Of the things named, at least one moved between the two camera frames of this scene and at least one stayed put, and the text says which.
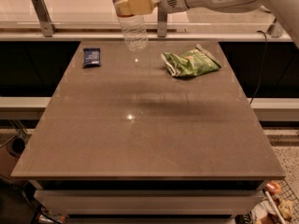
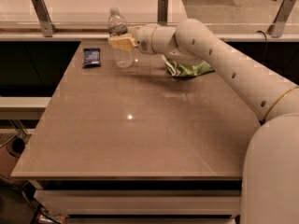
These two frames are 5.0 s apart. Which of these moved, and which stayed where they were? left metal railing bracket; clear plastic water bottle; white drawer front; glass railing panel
Moved: clear plastic water bottle
Stayed: left metal railing bracket; white drawer front; glass railing panel
